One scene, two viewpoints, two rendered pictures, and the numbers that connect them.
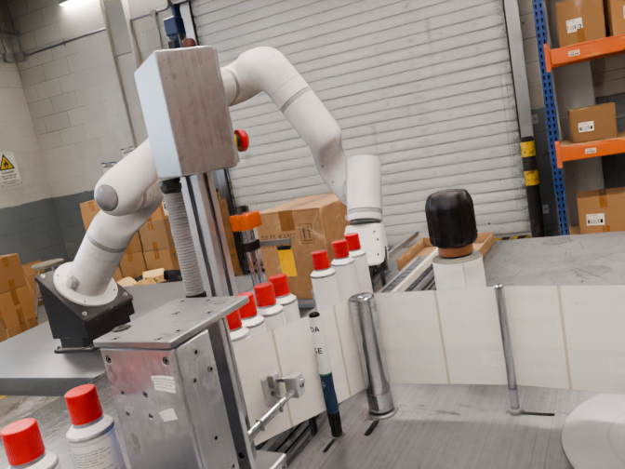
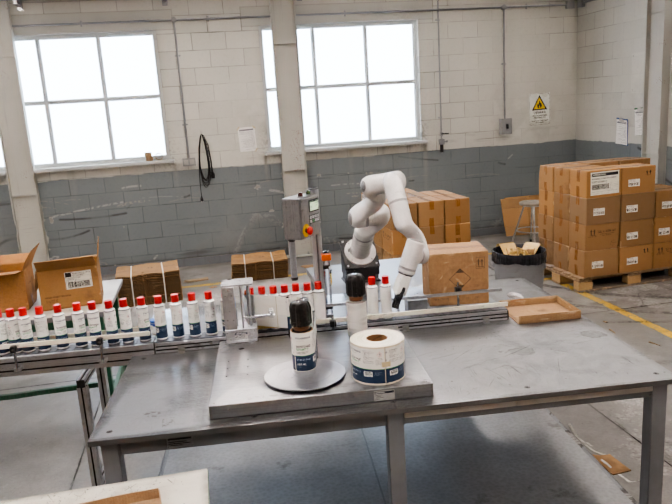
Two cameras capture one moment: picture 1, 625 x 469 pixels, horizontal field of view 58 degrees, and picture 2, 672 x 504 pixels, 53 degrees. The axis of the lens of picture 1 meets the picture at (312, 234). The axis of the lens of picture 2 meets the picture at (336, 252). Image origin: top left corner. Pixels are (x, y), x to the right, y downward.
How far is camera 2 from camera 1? 2.58 m
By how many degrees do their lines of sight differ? 54
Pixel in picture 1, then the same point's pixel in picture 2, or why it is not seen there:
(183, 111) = (287, 219)
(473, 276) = (350, 309)
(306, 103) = (393, 207)
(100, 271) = (357, 248)
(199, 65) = (293, 205)
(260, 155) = not seen: outside the picture
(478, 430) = not seen: hidden behind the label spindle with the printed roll
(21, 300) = (462, 232)
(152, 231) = (578, 206)
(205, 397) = (228, 301)
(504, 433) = not seen: hidden behind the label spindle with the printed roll
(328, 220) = (435, 263)
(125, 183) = (355, 214)
